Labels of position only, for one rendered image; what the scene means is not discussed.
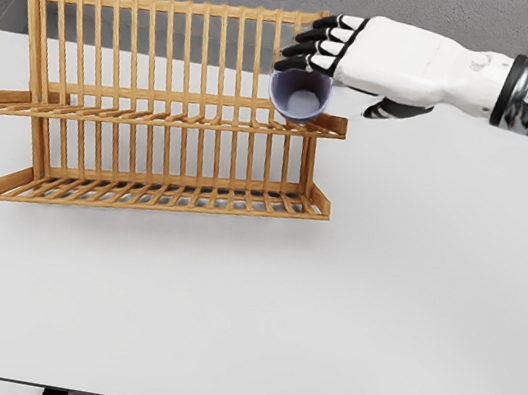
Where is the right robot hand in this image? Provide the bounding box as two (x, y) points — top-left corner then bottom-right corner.
(267, 0), (457, 132)

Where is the purple cup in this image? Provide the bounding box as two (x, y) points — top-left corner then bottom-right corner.
(262, 64), (336, 131)

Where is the wooden dish rack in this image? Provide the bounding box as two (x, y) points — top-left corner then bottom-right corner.
(0, 0), (367, 258)

